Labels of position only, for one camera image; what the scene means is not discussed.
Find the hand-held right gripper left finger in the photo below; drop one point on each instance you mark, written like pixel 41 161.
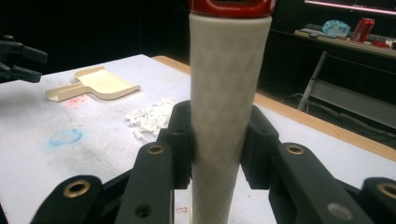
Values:
pixel 149 186

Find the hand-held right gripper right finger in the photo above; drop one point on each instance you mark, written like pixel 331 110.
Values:
pixel 299 186

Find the pile of white paper scraps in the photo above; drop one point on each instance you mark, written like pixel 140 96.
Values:
pixel 151 119

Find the cream plastic dustpan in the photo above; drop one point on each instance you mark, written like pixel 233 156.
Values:
pixel 102 84

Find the cream brush with red cap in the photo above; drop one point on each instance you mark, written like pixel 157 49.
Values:
pixel 224 93

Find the white table cover sheet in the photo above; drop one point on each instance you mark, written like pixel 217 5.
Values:
pixel 93 174

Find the light blue plastic bag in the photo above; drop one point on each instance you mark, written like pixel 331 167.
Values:
pixel 335 28

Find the white table frame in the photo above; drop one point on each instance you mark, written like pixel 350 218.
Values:
pixel 358 102

